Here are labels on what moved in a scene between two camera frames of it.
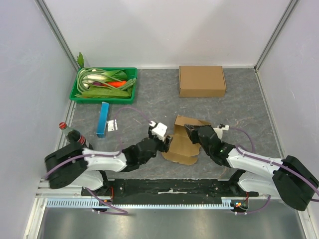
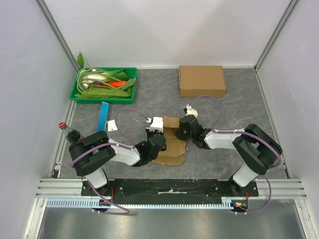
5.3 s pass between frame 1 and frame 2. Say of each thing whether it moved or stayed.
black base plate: stayed
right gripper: moved
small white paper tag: stayed
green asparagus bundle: stayed
